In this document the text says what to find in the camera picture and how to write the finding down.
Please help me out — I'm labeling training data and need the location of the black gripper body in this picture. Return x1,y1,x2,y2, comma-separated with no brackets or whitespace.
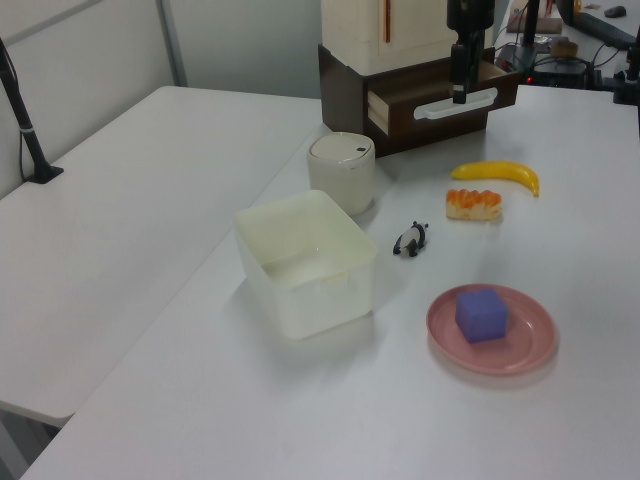
446,0,496,36

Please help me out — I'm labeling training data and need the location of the black upright post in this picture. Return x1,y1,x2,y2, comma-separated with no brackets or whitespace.
520,0,542,49

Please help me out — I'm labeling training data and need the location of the dark brown drawer cabinet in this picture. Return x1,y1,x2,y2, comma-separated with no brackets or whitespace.
317,42,521,160

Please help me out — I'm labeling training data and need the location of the wooden drawer with white handle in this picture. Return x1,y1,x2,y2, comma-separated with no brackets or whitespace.
367,59,521,137

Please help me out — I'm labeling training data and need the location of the small panda toy figure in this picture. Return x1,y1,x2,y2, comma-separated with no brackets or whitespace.
392,220,431,259

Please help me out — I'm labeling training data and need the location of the black camera stand pole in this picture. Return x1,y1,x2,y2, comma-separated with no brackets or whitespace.
0,37,65,186

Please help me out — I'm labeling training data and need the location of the salmon sushi toy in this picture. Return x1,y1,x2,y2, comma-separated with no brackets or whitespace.
444,187,503,222

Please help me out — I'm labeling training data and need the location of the purple cube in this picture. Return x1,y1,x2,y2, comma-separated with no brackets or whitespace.
454,286,510,345

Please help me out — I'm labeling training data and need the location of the black clamp stand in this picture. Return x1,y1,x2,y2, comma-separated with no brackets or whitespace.
605,42,640,105

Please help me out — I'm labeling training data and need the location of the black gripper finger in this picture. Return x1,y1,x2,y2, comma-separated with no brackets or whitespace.
450,43,470,105
468,30,486,86

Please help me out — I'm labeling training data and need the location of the black electronics box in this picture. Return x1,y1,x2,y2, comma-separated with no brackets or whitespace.
528,58,587,87

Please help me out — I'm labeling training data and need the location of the cream mini trash can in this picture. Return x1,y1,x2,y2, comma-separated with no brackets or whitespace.
306,131,377,217

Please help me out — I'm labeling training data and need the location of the white plastic storage bin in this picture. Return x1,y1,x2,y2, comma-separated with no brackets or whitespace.
233,189,379,341

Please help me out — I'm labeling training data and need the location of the pink plate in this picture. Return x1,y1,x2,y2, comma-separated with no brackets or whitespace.
425,282,558,377

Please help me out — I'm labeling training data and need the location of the yellow toy banana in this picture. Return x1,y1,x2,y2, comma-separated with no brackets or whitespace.
450,159,542,198

